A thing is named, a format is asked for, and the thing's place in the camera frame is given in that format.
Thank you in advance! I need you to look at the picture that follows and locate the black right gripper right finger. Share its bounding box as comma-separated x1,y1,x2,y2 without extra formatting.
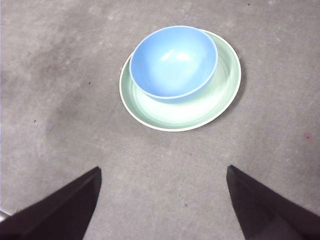
226,164,320,240

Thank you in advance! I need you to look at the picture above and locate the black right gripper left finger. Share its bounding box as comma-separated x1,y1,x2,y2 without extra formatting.
0,166,102,240

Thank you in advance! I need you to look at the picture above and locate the green plate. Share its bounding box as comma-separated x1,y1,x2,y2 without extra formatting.
119,29,242,132

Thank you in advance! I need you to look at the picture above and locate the blue bowl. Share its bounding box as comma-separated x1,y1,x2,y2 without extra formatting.
129,24,218,104

